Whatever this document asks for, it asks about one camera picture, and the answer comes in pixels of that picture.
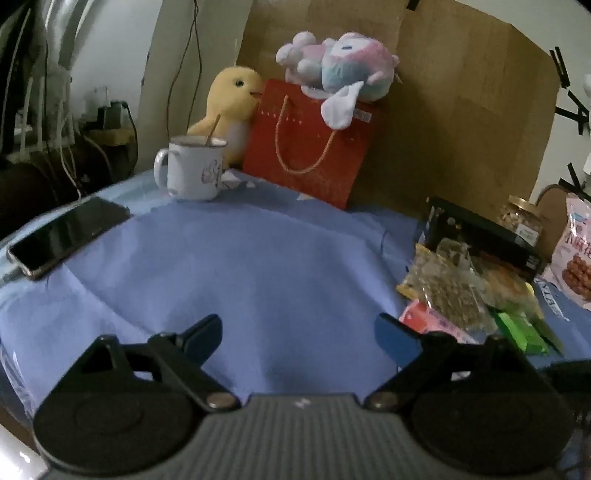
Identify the white enamel mug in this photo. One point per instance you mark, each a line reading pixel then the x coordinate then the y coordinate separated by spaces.
pixel 194 170

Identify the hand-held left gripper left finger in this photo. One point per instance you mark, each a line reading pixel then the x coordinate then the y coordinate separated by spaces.
pixel 203 333

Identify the red snack packet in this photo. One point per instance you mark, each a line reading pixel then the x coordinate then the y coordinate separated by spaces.
pixel 427 321

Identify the black printed cardboard box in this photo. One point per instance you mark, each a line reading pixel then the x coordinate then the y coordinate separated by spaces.
pixel 480 237

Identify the large pink snack bag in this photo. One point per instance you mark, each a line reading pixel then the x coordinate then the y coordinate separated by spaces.
pixel 575 258

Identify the brown cardboard panel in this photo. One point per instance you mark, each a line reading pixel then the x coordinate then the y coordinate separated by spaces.
pixel 461 115

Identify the yellow plush duck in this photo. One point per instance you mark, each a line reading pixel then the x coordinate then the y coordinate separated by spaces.
pixel 228 99

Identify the green snack packet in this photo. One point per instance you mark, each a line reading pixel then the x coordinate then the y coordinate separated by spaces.
pixel 524 334

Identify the brown rounded panel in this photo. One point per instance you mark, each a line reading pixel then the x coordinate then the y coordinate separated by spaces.
pixel 551 221

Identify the clear snack packet yellow label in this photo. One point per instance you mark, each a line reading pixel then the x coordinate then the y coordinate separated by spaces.
pixel 450 295

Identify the black tape strips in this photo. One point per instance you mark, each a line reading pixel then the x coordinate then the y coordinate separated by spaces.
pixel 570 92

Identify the blue printed cloth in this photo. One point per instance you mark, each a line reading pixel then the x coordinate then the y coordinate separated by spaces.
pixel 254 267

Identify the orange snack packet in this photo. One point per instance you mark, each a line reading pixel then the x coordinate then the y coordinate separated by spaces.
pixel 505 284

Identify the pastel plush toy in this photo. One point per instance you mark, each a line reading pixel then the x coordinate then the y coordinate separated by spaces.
pixel 346 64

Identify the black power adapter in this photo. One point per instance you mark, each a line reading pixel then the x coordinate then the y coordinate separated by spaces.
pixel 113 115

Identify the wooden stir stick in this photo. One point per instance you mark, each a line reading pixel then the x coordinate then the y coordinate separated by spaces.
pixel 212 131

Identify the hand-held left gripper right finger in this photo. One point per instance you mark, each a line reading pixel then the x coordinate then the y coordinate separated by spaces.
pixel 396 342

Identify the black smartphone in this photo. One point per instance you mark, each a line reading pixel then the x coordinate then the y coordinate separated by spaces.
pixel 64 235

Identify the clear jar of nuts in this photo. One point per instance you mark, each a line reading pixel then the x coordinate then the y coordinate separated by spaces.
pixel 519 221

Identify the red gift bag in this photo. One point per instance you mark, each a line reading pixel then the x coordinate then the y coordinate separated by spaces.
pixel 304 152

